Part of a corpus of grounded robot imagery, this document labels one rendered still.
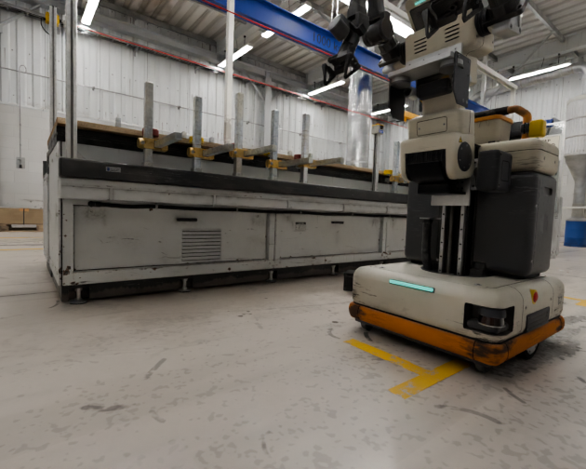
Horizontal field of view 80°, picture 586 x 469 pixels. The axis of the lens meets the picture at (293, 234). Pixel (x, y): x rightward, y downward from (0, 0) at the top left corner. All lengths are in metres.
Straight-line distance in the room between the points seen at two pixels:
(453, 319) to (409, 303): 0.17
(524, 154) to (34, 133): 8.62
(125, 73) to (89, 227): 7.81
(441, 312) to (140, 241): 1.57
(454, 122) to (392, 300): 0.69
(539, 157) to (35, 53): 9.02
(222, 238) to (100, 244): 0.70
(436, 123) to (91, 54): 8.76
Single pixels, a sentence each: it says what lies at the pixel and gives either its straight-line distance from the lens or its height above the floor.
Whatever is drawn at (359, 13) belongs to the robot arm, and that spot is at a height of 1.24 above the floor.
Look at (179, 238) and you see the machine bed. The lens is 2.18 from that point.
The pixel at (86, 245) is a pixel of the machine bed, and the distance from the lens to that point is 2.07.
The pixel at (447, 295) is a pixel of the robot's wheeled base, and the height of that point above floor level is 0.24.
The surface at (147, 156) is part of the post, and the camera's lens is 1.87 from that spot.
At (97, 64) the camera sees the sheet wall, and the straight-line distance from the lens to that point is 9.59.
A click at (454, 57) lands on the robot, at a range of 1.37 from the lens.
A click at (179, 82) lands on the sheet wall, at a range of 10.04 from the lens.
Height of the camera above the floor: 0.50
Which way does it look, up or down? 4 degrees down
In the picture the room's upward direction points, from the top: 2 degrees clockwise
